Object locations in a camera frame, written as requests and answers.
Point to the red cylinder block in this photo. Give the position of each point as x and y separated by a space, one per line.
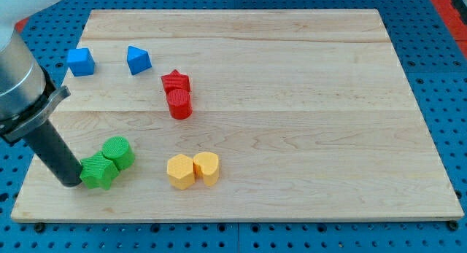
179 104

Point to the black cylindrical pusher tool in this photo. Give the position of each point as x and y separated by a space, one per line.
53 151

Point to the yellow hexagon block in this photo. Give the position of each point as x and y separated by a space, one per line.
180 171

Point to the red star block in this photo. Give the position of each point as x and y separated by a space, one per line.
175 80

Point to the wooden board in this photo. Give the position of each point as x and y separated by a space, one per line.
309 111

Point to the blue cube block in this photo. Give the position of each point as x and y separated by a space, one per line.
81 62

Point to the yellow heart block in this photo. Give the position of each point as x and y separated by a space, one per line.
207 166

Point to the silver tool mounting flange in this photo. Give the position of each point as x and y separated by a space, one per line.
29 121

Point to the green star block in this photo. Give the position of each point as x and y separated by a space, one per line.
98 171

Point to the green cylinder block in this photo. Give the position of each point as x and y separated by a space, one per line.
118 150

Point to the blue triangle block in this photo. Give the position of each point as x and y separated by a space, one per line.
138 60

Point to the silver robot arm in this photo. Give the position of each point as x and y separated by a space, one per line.
22 82

